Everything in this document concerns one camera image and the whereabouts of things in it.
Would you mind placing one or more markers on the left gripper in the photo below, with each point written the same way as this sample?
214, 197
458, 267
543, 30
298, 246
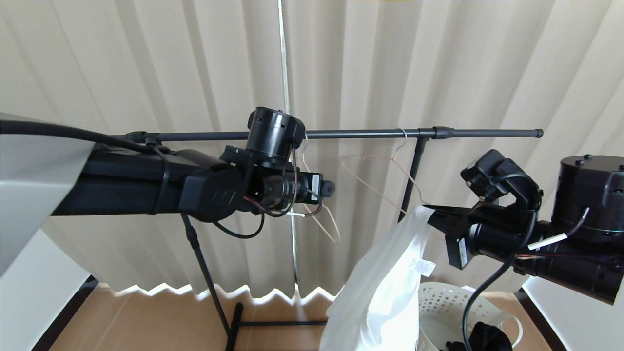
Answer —
292, 187

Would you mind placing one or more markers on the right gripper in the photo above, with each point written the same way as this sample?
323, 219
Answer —
507, 241

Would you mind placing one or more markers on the pink clothes hanger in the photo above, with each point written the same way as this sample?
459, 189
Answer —
337, 240
382, 158

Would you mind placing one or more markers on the white printed t-shirt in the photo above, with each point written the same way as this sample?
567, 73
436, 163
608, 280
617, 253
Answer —
385, 292

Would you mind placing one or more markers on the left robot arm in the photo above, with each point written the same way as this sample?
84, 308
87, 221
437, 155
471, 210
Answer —
122, 180

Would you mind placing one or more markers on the black clothes rack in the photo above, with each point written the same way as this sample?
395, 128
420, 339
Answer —
365, 133

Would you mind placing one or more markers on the white laundry basket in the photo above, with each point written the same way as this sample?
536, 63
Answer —
438, 302

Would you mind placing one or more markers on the black garment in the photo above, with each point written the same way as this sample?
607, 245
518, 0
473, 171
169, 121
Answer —
482, 339

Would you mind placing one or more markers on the beige curtain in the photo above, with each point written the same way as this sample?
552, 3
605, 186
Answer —
122, 63

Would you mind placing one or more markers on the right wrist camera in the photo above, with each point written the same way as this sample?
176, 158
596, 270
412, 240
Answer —
492, 170

